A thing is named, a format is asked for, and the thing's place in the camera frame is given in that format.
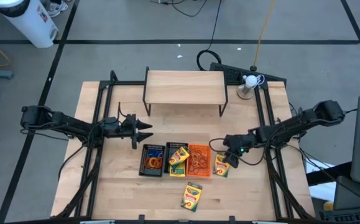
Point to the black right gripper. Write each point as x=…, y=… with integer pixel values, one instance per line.
x=238, y=143

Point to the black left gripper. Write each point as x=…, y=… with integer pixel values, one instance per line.
x=131, y=127

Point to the black slotted plastic basket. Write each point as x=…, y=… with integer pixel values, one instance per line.
x=142, y=171
x=171, y=145

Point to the orange slotted plastic basket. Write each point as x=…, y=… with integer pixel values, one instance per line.
x=207, y=149

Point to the yellow rubber band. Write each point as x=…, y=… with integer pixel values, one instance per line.
x=192, y=160
x=200, y=161

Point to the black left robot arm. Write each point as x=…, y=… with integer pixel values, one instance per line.
x=71, y=124

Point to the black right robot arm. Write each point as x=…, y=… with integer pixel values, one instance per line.
x=291, y=127

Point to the white bulb desk lamp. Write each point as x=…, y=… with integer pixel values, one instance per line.
x=250, y=81

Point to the wooden riser shelf black legs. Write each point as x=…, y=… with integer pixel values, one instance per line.
x=182, y=87

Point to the black table clamp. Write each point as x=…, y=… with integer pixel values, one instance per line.
x=141, y=217
x=232, y=218

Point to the white paper sheet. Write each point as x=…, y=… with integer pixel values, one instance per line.
x=318, y=193

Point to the small yellow object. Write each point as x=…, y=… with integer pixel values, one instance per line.
x=328, y=206

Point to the dark grey case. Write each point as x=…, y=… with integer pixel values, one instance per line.
x=353, y=196

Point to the black keyboard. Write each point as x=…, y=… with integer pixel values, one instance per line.
x=350, y=216

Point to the person's shoe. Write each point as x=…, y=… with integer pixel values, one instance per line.
x=57, y=7

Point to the white trash can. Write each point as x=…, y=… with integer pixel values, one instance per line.
x=30, y=21

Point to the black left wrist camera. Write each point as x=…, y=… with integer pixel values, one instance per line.
x=135, y=143

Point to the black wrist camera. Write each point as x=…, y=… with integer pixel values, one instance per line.
x=232, y=160
x=135, y=143

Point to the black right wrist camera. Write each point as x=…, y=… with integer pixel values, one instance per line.
x=232, y=160

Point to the black aluminium table frame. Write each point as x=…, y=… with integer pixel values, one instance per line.
x=127, y=83

